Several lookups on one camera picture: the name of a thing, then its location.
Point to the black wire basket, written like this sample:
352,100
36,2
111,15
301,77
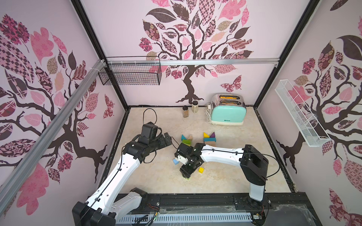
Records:
138,70

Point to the yellow triangle block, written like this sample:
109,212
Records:
206,135

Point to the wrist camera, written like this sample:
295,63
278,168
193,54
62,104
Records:
150,131
185,154

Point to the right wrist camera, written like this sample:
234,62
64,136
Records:
185,154

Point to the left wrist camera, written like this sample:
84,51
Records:
150,131

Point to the purple triangle block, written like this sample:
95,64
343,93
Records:
212,135

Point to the aluminium frame bar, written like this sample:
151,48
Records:
187,62
19,175

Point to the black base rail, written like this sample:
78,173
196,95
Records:
279,209

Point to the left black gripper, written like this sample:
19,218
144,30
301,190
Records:
162,143

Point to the mint green toaster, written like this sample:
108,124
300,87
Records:
228,109

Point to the white wire shelf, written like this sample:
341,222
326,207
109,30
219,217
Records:
294,99

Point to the long teal rectangle block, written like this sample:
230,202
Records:
210,139

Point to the white slotted cable duct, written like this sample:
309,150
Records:
184,218

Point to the small yellow cube block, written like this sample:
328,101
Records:
201,169

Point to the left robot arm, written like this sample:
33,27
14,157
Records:
102,209

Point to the aluminium frame bar rear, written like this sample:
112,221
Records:
187,62

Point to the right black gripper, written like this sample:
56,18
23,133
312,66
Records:
187,165

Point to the plain wood rectangle block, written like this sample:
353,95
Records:
211,143

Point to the pale spice jar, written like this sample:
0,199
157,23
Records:
195,106

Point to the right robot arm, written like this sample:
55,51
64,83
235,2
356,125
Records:
253,164

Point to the aluminium frame bar left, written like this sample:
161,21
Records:
19,175

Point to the brown spice jar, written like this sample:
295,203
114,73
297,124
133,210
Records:
185,111

